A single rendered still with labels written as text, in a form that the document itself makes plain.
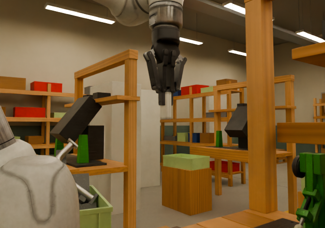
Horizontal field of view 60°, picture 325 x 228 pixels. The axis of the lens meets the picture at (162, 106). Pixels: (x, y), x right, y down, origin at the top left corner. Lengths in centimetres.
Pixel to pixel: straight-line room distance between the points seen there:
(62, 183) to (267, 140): 99
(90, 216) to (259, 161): 75
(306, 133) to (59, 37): 701
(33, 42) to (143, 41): 318
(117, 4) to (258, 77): 75
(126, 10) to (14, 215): 59
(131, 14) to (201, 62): 952
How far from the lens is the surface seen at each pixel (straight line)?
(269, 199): 138
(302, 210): 104
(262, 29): 140
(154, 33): 75
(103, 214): 113
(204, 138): 663
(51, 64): 756
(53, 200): 53
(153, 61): 71
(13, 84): 676
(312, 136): 132
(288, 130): 136
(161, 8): 75
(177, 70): 76
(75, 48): 785
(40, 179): 53
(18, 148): 72
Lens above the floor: 126
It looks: 4 degrees up
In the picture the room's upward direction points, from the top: straight up
